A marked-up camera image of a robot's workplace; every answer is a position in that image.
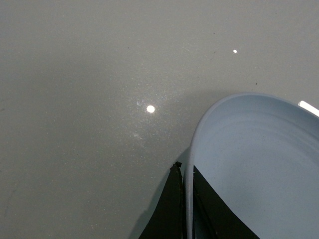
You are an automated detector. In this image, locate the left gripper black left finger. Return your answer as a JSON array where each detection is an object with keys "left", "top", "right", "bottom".
[{"left": 140, "top": 161, "right": 183, "bottom": 239}]

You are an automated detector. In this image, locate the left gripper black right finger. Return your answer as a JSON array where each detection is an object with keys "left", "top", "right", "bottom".
[{"left": 193, "top": 167, "right": 258, "bottom": 239}]

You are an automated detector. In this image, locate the light blue plate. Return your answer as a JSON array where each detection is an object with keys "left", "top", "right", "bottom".
[{"left": 184, "top": 93, "right": 319, "bottom": 239}]

